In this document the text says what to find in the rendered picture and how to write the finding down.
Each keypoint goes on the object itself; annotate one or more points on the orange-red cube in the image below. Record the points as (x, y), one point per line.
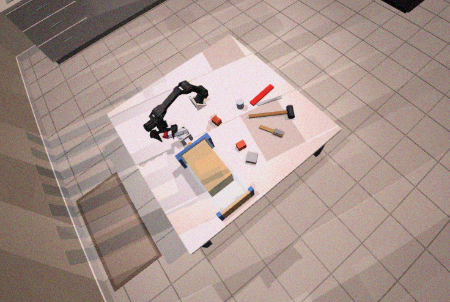
(216, 120)
(241, 145)

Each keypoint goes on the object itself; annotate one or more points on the grey cylinder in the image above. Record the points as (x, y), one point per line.
(240, 104)

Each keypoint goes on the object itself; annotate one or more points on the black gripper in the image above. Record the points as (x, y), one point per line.
(162, 129)

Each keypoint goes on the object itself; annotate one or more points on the black rubber mallet with wooden handle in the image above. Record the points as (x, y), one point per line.
(289, 111)

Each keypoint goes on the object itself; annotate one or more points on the red bar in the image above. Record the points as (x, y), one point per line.
(262, 94)

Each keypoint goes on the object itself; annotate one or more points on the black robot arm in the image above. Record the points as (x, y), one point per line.
(160, 111)

